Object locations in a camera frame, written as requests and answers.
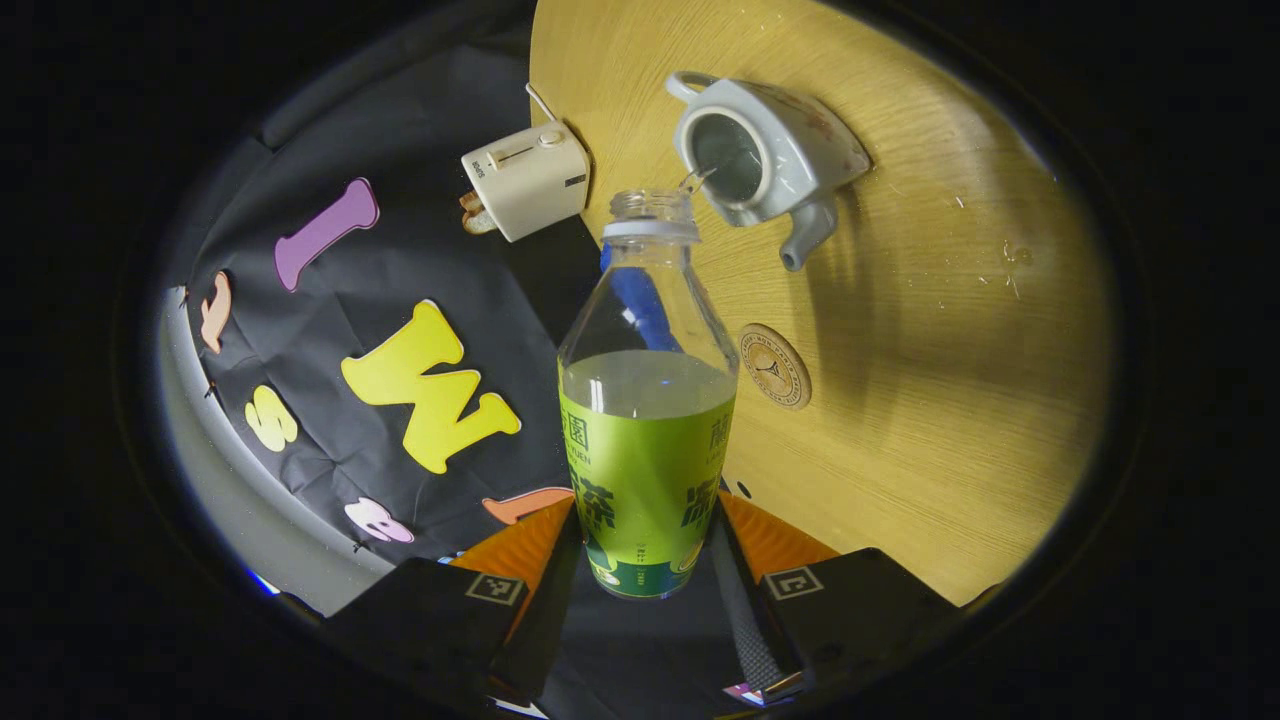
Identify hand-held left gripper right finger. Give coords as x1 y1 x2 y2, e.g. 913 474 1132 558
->
708 490 966 701

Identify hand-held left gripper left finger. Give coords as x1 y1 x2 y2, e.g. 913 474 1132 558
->
320 497 586 706

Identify green label water bottle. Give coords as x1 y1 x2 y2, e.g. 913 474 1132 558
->
557 187 741 601

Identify round wooden coaster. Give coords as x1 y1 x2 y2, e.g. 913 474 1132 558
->
739 322 813 412

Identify white ceramic teacup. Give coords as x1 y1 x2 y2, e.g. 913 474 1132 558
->
665 70 873 273

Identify blue towel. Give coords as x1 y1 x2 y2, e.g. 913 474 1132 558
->
598 243 683 353

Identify black backdrop cloth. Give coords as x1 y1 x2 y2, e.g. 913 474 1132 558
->
165 45 746 716

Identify toasted bread slice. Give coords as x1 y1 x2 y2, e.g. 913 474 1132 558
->
459 190 501 236

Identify white toaster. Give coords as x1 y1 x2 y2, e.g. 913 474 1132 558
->
460 120 593 244

